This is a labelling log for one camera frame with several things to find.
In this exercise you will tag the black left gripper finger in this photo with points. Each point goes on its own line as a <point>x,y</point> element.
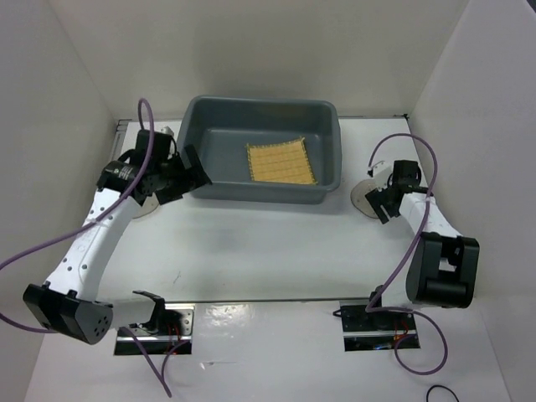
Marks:
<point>173,191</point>
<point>195,171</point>

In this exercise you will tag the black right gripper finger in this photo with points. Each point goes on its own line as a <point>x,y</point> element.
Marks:
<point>378,198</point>
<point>386,211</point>

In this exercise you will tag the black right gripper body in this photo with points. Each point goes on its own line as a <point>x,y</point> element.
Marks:
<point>392,187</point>

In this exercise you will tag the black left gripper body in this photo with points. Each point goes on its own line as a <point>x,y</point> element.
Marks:
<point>173,172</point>

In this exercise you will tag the clear glass oval dish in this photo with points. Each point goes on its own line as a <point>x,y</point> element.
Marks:
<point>150,205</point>
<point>358,197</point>

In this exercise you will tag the bamboo woven mat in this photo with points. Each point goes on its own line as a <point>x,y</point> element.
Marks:
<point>285,162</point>

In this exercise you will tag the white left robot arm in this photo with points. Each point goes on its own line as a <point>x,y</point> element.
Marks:
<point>67,301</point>

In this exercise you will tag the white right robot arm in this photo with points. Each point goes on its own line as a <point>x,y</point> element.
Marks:
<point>443,266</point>

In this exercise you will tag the grey plastic bin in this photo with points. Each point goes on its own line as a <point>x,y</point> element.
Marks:
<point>221,128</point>

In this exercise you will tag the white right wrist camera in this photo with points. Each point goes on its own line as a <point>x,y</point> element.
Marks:
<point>381,172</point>

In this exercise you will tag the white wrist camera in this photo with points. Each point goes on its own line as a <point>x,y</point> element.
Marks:
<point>381,172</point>
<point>167,131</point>

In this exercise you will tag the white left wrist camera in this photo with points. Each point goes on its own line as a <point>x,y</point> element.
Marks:
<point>167,131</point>

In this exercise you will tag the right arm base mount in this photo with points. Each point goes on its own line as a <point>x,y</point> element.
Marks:
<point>378,331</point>

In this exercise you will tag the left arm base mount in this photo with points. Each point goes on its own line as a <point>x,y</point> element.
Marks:
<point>173,336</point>

